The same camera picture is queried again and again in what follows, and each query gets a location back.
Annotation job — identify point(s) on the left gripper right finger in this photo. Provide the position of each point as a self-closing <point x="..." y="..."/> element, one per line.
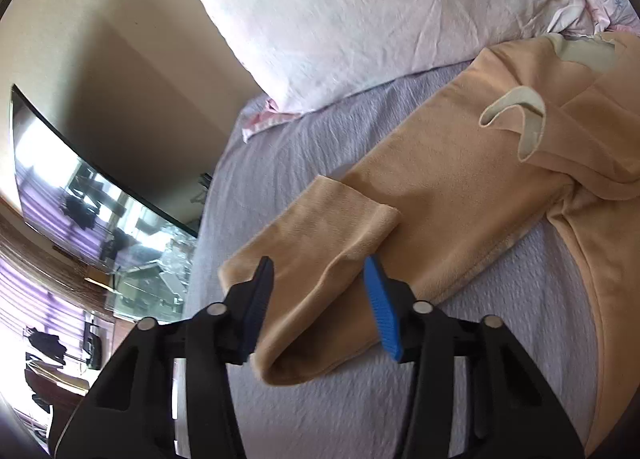
<point x="510" y="409"/>

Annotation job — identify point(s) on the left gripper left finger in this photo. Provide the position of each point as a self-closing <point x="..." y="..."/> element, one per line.
<point x="130" y="410"/>

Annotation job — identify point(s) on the tan fleece garment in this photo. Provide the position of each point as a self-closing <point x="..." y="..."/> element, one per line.
<point x="545" y="128"/>

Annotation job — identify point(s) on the black flat television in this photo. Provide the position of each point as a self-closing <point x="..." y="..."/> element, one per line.
<point x="82" y="211"/>

